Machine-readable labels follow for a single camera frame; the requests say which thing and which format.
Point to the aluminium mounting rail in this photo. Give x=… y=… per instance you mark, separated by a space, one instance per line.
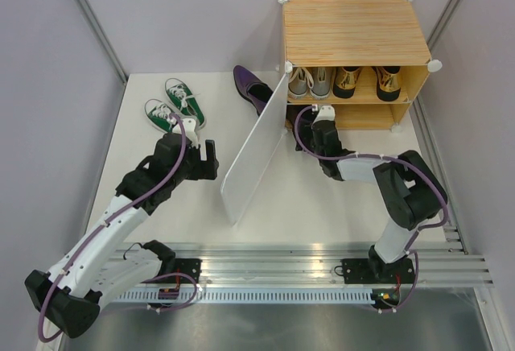
x=442 y=264

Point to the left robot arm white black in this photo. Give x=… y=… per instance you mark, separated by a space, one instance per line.
x=73 y=293

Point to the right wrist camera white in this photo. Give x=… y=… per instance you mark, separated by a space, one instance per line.
x=323 y=113

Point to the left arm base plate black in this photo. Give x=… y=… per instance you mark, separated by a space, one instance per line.
x=184 y=270

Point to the wooden shoe cabinet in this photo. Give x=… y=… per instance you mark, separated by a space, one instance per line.
x=358 y=33

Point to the purple loafer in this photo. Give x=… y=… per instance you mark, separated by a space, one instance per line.
x=251 y=88
x=307 y=118

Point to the green sneaker lower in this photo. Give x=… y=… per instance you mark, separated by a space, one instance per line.
x=161 y=115

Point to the green sneaker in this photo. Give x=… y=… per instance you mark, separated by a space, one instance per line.
x=184 y=100
x=161 y=115

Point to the green sneaker upper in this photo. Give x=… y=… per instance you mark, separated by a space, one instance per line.
x=184 y=100

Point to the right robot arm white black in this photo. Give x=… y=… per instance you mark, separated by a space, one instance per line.
x=411 y=194

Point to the white slotted cable duct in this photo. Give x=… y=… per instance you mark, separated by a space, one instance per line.
x=223 y=295

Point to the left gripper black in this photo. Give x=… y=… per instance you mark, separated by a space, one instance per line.
x=205 y=169

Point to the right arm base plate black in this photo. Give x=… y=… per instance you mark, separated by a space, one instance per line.
x=364 y=271

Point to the grey sneaker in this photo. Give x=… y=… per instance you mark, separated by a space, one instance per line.
x=320 y=87
x=300 y=82

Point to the white cabinet door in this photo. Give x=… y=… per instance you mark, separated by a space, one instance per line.
x=252 y=160

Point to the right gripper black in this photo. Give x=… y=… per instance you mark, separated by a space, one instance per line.
x=304 y=130

